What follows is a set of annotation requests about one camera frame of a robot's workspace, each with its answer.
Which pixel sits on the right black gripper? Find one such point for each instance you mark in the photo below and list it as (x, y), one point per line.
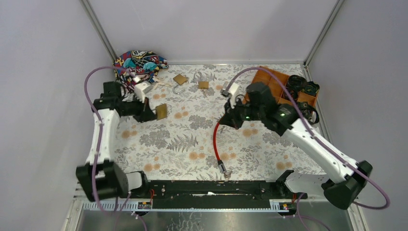
(229, 117)

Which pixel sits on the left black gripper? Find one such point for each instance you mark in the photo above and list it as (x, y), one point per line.
(144, 110)

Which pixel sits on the small brass padlock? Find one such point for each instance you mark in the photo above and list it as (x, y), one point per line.
(202, 85)

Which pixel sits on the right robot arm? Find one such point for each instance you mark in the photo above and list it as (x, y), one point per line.
(344, 177)

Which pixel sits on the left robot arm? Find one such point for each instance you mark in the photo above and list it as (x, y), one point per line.
(101, 177)

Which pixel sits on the floral table mat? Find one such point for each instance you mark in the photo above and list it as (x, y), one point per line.
(186, 144)

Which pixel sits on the open brass padlock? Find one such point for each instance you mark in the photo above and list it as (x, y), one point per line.
(180, 80)

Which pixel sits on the colourful patterned cloth bag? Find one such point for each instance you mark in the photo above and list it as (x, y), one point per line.
(137, 67)

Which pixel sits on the orange compartment tray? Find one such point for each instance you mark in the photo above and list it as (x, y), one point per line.
(299, 88)

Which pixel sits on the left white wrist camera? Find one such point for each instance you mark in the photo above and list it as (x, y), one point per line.
(141, 88)

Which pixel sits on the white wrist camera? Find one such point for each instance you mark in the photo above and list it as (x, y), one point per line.
(141, 88)
(231, 92)

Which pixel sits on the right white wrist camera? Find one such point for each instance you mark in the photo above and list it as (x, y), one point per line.
(231, 92)

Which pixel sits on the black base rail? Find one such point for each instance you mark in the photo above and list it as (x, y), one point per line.
(199, 194)

